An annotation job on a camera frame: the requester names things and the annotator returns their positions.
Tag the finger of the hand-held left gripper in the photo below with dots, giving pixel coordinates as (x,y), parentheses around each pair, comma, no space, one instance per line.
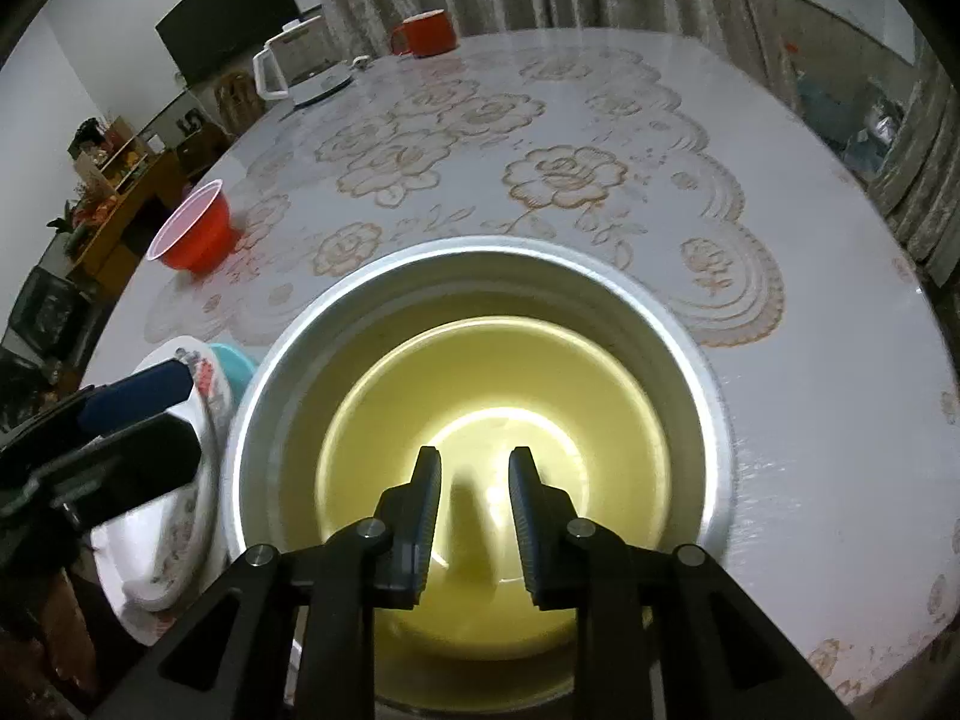
(142,465)
(142,394)

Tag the narrow beige window curtain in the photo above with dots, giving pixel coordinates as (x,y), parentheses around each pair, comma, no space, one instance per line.
(926,180)

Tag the carved wooden chair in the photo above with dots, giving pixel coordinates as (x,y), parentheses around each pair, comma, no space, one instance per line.
(236,101)

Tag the wooden cabinet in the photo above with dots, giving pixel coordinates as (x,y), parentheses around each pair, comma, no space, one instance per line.
(127,195)

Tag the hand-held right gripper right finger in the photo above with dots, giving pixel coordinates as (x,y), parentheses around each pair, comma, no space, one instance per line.
(529,540)

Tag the black television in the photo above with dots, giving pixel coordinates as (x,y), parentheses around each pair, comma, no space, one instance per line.
(225,7)

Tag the red plastic bowl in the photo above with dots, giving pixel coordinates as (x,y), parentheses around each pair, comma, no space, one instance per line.
(199,236)

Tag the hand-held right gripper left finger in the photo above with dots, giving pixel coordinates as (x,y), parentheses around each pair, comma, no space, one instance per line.
(412,540)

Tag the stainless steel bowl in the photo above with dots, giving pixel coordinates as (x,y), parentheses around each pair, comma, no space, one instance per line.
(300,360)

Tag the large white dragon-print plate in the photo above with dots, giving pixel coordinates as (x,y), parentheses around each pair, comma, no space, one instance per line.
(201,373)

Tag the lace table doily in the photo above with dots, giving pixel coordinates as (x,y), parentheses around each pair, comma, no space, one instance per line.
(562,172)

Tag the red mug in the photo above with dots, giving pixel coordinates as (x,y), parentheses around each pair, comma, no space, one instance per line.
(427,34)

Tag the white electric kettle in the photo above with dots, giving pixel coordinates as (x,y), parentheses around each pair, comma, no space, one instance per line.
(300,60)

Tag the yellow plastic bowl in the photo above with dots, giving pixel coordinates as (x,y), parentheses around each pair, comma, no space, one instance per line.
(375,427)

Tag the teal plate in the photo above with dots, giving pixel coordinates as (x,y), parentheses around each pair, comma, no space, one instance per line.
(236,371)

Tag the small white floral plate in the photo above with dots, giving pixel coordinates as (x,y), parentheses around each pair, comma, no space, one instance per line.
(187,540)

